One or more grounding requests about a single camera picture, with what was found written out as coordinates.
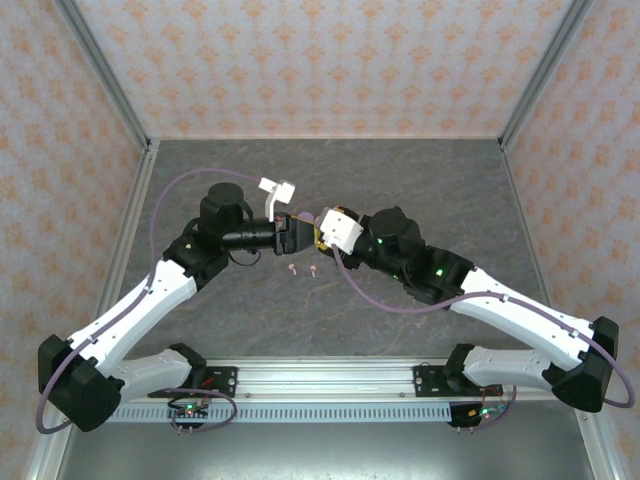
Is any controller board with LED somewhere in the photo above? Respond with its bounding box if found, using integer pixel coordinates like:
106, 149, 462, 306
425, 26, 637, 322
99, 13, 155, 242
447, 402, 511, 431
167, 402, 211, 434

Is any grey metal sheet panel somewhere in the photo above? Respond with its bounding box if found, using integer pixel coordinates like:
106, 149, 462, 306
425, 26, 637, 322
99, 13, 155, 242
54, 421, 596, 480

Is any aluminium table edge rail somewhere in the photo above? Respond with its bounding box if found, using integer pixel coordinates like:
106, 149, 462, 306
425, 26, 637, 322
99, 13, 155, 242
498, 139, 564, 326
89, 139, 161, 334

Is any wide aluminium mounting rail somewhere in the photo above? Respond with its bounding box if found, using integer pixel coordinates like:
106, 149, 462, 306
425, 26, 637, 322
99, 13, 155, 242
164, 355, 546, 402

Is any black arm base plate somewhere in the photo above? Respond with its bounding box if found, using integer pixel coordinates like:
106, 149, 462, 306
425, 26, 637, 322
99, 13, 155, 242
197, 366, 239, 400
413, 363, 466, 400

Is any grey slotted cable duct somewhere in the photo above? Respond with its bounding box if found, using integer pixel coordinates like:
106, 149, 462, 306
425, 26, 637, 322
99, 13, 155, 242
117, 403, 454, 425

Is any aluminium frame post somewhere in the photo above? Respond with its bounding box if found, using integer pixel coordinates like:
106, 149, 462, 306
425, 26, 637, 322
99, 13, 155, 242
51, 0, 154, 154
498, 0, 600, 151

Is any short aluminium frame rail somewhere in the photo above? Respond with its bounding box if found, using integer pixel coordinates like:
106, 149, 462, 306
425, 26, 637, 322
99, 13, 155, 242
574, 409, 619, 480
27, 424, 74, 480

